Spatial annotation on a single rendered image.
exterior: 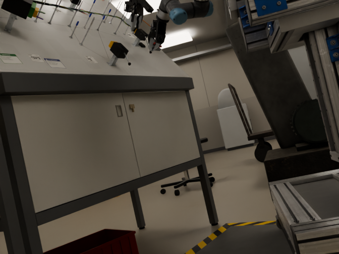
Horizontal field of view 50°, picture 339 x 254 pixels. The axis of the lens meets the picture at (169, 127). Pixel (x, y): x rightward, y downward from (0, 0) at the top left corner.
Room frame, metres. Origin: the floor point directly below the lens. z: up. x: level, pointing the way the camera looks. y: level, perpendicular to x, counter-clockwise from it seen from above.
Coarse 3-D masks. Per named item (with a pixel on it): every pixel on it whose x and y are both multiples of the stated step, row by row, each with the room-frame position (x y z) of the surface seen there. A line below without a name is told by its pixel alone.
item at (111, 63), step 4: (112, 44) 1.59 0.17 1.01; (116, 44) 1.57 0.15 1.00; (120, 44) 1.60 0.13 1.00; (112, 48) 1.59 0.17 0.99; (116, 48) 1.58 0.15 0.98; (120, 48) 1.56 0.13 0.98; (124, 48) 1.59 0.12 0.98; (112, 52) 1.59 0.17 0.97; (116, 52) 1.58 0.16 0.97; (120, 52) 1.57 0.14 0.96; (124, 52) 1.58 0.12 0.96; (112, 56) 1.61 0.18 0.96; (116, 56) 1.58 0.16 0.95; (120, 56) 1.58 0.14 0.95; (124, 56) 1.60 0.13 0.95; (112, 60) 1.61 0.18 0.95; (116, 60) 1.62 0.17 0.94; (128, 60) 1.58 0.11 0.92; (108, 64) 1.61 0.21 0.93; (112, 64) 1.62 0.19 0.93; (128, 64) 1.57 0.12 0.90
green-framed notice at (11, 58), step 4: (0, 56) 1.19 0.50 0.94; (4, 56) 1.21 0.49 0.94; (8, 56) 1.22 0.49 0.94; (12, 56) 1.23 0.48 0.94; (16, 56) 1.25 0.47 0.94; (4, 60) 1.19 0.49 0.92; (8, 60) 1.20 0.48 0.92; (12, 60) 1.22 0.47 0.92; (16, 60) 1.23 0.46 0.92; (20, 60) 1.24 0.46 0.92
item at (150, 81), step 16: (0, 80) 1.13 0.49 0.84; (16, 80) 1.16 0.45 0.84; (32, 80) 1.21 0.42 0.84; (48, 80) 1.27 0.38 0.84; (64, 80) 1.32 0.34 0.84; (80, 80) 1.39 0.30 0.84; (96, 80) 1.46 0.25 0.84; (112, 80) 1.54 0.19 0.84; (128, 80) 1.62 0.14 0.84; (144, 80) 1.72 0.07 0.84; (160, 80) 1.83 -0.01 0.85; (176, 80) 1.95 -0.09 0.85; (192, 80) 2.09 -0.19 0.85
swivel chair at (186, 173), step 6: (204, 138) 3.68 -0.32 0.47; (186, 174) 3.69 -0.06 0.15; (210, 174) 3.82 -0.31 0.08; (186, 180) 3.66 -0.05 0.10; (192, 180) 3.64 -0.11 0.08; (198, 180) 3.59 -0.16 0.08; (210, 180) 3.82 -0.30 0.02; (162, 186) 3.74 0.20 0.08; (174, 186) 3.46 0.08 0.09; (180, 186) 3.52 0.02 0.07; (162, 192) 3.75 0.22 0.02
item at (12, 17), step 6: (6, 0) 1.26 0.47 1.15; (12, 0) 1.27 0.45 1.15; (18, 0) 1.27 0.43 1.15; (24, 0) 1.28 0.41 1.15; (30, 0) 1.31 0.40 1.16; (6, 6) 1.28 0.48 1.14; (12, 6) 1.28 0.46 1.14; (18, 6) 1.28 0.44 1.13; (24, 6) 1.29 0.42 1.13; (30, 6) 1.29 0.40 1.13; (12, 12) 1.29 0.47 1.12; (18, 12) 1.30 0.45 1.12; (24, 12) 1.30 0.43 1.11; (12, 18) 1.35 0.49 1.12; (24, 18) 1.31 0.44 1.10; (12, 24) 1.34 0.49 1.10; (6, 30) 1.34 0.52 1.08
